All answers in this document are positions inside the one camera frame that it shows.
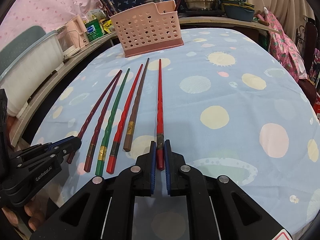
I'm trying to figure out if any brown chopstick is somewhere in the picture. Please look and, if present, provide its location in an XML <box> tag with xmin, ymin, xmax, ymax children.
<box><xmin>106</xmin><ymin>0</ymin><xmax>117</xmax><ymax>16</ymax></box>
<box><xmin>123</xmin><ymin>58</ymin><xmax>150</xmax><ymax>152</ymax></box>

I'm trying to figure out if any dark red chopstick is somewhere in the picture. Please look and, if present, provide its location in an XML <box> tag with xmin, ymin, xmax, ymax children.
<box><xmin>99</xmin><ymin>0</ymin><xmax>112</xmax><ymax>17</ymax></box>
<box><xmin>66</xmin><ymin>69</ymin><xmax>123</xmax><ymax>165</ymax></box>
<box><xmin>84</xmin><ymin>70</ymin><xmax>123</xmax><ymax>173</ymax></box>

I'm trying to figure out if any left hand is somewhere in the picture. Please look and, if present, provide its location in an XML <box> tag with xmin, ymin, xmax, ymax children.
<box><xmin>2</xmin><ymin>194</ymin><xmax>51</xmax><ymax>231</ymax></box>

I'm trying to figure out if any blue planet-print tablecloth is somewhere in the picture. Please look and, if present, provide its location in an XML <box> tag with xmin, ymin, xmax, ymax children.
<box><xmin>33</xmin><ymin>28</ymin><xmax>319</xmax><ymax>236</ymax></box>

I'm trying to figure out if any white dish rack bin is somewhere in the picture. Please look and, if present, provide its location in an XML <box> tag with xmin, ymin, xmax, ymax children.
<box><xmin>1</xmin><ymin>30</ymin><xmax>64</xmax><ymax>116</ymax></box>

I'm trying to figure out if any pink perforated utensil holder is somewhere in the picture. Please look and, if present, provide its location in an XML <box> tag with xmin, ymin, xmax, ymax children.
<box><xmin>111</xmin><ymin>0</ymin><xmax>184</xmax><ymax>57</ymax></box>

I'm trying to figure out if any grey-blue bin lid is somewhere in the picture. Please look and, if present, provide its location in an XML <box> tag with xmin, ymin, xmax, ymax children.
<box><xmin>0</xmin><ymin>25</ymin><xmax>46</xmax><ymax>74</ymax></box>

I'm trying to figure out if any white blender appliance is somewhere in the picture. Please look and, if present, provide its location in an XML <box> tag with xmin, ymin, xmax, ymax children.
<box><xmin>57</xmin><ymin>25</ymin><xmax>80</xmax><ymax>62</ymax></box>

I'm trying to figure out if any yellow snack packet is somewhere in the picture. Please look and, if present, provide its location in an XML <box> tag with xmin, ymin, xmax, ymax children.
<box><xmin>100</xmin><ymin>20</ymin><xmax>115</xmax><ymax>34</ymax></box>

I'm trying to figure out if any pink electric kettle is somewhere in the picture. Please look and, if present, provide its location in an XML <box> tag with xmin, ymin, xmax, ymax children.
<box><xmin>66</xmin><ymin>15</ymin><xmax>89</xmax><ymax>49</ymax></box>

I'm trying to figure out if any pink floral garment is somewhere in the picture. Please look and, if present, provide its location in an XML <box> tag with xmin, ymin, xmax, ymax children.
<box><xmin>265</xmin><ymin>11</ymin><xmax>308</xmax><ymax>82</ymax></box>

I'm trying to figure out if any blue bowl with vegetables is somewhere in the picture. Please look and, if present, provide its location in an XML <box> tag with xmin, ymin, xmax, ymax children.
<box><xmin>221</xmin><ymin>0</ymin><xmax>255</xmax><ymax>22</ymax></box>

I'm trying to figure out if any pink dotted sheet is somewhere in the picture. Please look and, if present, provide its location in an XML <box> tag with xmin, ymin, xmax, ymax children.
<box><xmin>0</xmin><ymin>0</ymin><xmax>100</xmax><ymax>48</ymax></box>

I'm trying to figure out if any beige curtain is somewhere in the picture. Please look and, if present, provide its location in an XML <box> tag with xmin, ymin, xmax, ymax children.
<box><xmin>247</xmin><ymin>0</ymin><xmax>315</xmax><ymax>41</ymax></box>

